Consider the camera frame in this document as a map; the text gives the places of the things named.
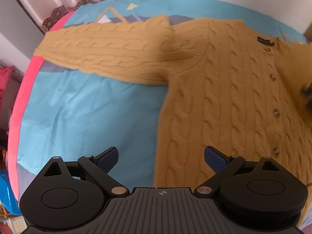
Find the mustard cable-knit cardigan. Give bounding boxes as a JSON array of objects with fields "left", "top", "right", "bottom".
[{"left": 34, "top": 15, "right": 311, "bottom": 189}]

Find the blue grey printed bedsheet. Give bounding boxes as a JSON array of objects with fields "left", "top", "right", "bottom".
[{"left": 16, "top": 0, "right": 305, "bottom": 197}]

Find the pink mattress edge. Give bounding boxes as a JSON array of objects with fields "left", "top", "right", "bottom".
[{"left": 7, "top": 12, "right": 77, "bottom": 201}]

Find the magenta hanging garment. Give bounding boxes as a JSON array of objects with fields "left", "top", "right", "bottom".
[{"left": 0, "top": 66, "right": 13, "bottom": 105}]

